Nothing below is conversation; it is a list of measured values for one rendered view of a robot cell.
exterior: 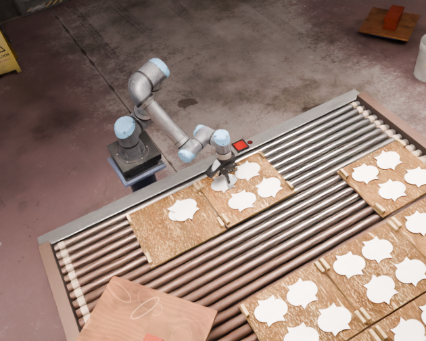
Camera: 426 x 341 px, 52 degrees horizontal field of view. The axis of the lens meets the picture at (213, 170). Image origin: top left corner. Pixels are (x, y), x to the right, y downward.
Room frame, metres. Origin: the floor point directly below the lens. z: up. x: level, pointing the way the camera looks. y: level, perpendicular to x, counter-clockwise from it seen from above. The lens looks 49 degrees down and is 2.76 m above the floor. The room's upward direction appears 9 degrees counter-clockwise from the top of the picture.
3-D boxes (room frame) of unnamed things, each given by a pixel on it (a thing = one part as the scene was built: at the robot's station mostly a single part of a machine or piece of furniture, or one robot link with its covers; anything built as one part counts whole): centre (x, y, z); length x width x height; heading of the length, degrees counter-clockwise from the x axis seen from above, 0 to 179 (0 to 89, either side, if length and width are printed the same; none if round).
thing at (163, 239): (1.30, 0.23, 0.93); 0.41 x 0.35 x 0.02; 111
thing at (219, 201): (1.46, -0.15, 0.93); 0.41 x 0.35 x 0.02; 112
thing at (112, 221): (1.64, -0.05, 0.90); 1.95 x 0.05 x 0.05; 112
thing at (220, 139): (1.52, -0.06, 1.24); 0.09 x 0.08 x 0.11; 46
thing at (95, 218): (1.71, -0.02, 0.89); 2.08 x 0.09 x 0.06; 112
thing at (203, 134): (1.57, 0.02, 1.24); 0.11 x 0.11 x 0.08; 46
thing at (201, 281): (1.13, -0.25, 0.90); 1.95 x 0.05 x 0.05; 112
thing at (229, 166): (1.52, -0.07, 1.08); 0.09 x 0.08 x 0.12; 112
